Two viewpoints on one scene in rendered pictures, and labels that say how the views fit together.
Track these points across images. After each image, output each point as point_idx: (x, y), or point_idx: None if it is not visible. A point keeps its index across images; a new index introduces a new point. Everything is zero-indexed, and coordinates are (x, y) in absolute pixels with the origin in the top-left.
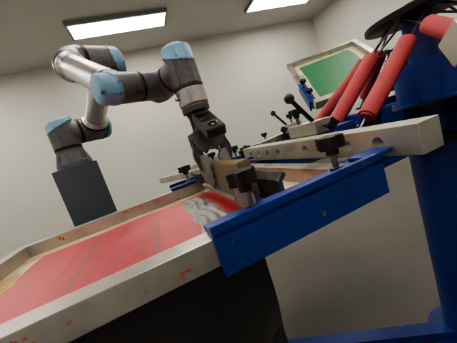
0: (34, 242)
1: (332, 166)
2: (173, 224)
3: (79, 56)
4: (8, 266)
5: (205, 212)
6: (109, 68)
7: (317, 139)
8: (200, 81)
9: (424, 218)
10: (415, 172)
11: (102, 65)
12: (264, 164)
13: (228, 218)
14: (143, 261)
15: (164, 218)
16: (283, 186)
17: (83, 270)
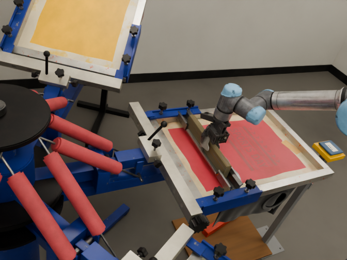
0: (326, 172)
1: (156, 125)
2: (226, 147)
3: (338, 94)
4: (309, 156)
5: None
6: (274, 92)
7: (166, 104)
8: (217, 104)
9: (36, 256)
10: None
11: (284, 92)
12: (181, 172)
13: (193, 106)
14: (214, 111)
15: (239, 160)
16: (178, 114)
17: (249, 135)
